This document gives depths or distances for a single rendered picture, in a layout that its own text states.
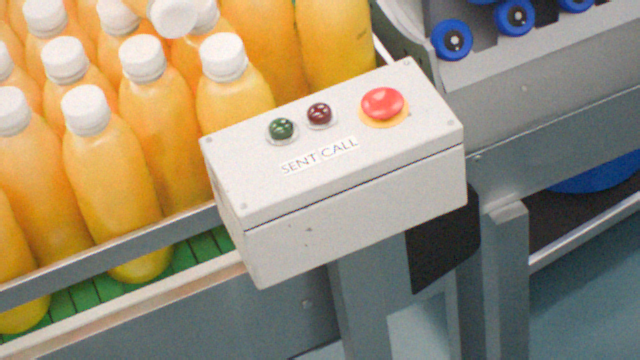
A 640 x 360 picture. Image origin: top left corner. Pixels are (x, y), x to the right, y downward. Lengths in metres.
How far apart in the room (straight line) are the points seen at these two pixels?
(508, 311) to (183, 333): 0.61
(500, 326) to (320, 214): 0.76
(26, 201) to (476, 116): 0.50
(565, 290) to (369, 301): 1.13
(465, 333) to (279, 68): 0.83
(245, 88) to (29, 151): 0.20
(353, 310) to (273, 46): 0.27
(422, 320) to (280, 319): 0.99
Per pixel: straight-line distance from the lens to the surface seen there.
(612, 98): 1.47
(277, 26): 1.24
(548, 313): 2.28
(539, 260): 2.17
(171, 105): 1.16
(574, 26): 1.39
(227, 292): 1.24
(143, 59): 1.13
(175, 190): 1.22
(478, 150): 1.40
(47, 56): 1.17
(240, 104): 1.13
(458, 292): 1.91
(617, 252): 2.37
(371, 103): 1.05
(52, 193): 1.18
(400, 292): 1.36
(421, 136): 1.04
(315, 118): 1.05
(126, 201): 1.16
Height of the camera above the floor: 1.85
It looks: 47 degrees down
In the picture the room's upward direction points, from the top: 11 degrees counter-clockwise
